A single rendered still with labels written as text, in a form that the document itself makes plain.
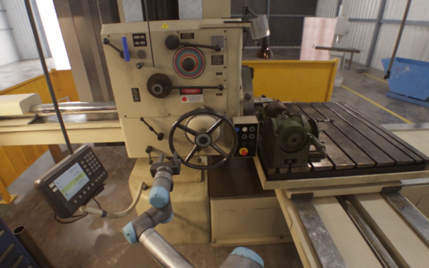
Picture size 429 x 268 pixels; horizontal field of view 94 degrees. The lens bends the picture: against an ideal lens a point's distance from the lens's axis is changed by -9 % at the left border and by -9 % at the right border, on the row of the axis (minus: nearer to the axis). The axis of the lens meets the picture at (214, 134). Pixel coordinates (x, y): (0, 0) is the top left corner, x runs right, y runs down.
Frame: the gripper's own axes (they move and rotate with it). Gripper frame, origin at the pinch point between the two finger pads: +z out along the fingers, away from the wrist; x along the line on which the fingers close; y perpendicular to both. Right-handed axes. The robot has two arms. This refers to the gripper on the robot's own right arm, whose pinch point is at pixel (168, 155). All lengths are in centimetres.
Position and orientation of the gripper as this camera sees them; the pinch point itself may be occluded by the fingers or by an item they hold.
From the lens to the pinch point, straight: 112.8
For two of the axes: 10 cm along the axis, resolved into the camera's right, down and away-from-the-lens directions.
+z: -0.4, -4.8, 8.8
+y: -1.2, -8.7, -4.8
